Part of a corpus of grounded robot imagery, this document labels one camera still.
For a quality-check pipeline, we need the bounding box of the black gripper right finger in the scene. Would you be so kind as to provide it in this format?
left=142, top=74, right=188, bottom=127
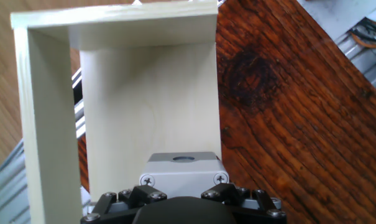
left=201, top=182, right=288, bottom=224

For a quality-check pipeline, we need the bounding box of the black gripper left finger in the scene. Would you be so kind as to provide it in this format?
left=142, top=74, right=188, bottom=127
left=80, top=184, right=169, bottom=224

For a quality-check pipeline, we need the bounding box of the grey push button box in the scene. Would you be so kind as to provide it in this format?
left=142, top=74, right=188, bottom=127
left=139, top=151, right=231, bottom=200

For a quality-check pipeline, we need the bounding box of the cream wooden shelf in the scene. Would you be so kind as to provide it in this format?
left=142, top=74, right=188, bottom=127
left=9, top=0, right=223, bottom=224

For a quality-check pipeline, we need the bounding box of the brown wooden board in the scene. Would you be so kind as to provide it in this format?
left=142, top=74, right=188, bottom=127
left=70, top=0, right=376, bottom=224

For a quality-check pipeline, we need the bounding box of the orange cable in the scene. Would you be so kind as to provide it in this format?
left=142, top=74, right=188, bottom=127
left=351, top=32, right=376, bottom=50

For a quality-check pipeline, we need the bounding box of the black base cable bundle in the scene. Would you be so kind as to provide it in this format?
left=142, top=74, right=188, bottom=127
left=348, top=17, right=376, bottom=40

